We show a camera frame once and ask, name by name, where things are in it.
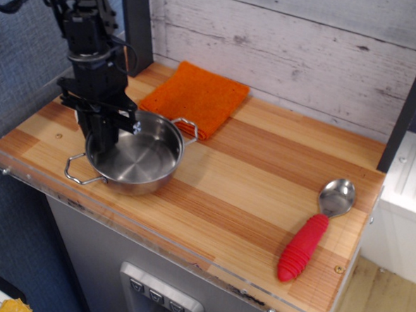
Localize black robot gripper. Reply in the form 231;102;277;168
57;51;141;153

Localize stainless steel pot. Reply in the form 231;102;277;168
64;111;199;196

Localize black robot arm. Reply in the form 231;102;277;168
0;0;140;153

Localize yellow object bottom left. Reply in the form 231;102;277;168
0;299;33;312

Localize orange folded cloth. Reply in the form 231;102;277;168
139;61;250;140

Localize grey toy fridge cabinet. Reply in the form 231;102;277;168
48;197;263;312

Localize clear acrylic table guard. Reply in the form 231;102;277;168
0;26;394;312

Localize white toy sink unit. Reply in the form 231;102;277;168
360;131;416;283

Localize black cable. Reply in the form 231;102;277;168
105;38;140;77

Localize dark grey left post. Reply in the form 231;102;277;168
122;0;154;76

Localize dark grey post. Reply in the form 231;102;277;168
122;0;154;76
375;0;416;176

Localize red handled metal spoon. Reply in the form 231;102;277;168
276;179;355;282

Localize dark grey right post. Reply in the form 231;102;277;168
375;0;416;176

